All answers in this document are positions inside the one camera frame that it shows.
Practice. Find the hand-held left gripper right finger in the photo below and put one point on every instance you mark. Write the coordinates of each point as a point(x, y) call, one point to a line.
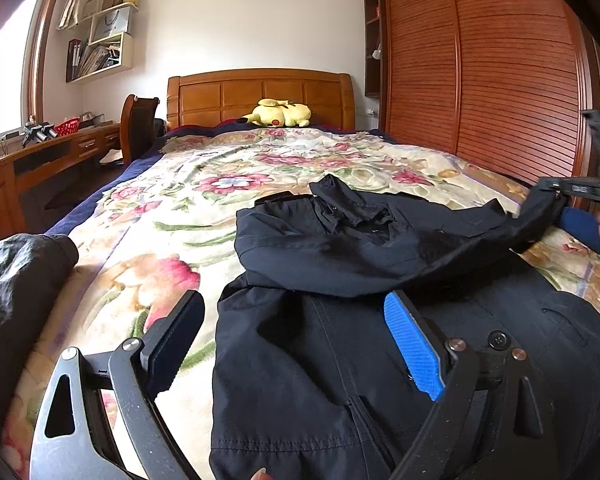
point(414, 345)

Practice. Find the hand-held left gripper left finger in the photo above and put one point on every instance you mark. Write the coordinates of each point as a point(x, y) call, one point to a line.
point(176, 344)

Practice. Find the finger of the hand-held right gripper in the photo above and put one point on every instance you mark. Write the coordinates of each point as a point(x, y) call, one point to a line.
point(562, 186)
point(582, 230)

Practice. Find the navy blue jacket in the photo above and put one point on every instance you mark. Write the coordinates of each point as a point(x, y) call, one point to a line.
point(305, 360)

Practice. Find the floral blanket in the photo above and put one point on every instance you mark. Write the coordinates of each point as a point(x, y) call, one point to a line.
point(170, 220)

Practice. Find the wooden slatted wardrobe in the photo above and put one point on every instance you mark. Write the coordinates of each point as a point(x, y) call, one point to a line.
point(505, 70)

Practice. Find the dark grey garment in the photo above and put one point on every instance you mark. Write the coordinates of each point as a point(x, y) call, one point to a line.
point(15, 280)

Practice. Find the wooden chair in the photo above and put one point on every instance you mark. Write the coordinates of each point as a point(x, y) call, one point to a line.
point(137, 125)

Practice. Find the open wooden side shelf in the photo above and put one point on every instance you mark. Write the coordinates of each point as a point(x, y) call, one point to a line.
point(372, 70)

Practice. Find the wooden desk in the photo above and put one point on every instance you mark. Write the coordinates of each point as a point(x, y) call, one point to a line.
point(0, 180)

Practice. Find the red basket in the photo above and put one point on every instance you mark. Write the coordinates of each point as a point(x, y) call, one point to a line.
point(67, 126)

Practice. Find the yellow plush toy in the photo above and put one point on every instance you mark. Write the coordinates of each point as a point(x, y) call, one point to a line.
point(280, 114)

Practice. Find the black gadget on stand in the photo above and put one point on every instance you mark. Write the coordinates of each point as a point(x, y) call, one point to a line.
point(37, 132)

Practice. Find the wooden bed headboard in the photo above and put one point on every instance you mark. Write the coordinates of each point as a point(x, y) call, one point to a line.
point(240, 95)

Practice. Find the stack of magazines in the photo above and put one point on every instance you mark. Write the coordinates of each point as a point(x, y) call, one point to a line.
point(100, 59)

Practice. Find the dark binders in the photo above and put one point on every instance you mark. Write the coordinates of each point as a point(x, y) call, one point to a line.
point(73, 60)

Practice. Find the window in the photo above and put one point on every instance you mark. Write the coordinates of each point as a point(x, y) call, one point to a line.
point(5, 70)

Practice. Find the white paper bag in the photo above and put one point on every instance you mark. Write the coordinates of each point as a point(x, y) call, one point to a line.
point(109, 25)

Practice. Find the brown paper bag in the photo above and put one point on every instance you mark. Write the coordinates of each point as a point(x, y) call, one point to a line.
point(102, 0)

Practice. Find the white wall shelf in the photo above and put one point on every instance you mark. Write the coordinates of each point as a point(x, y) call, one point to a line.
point(127, 55)

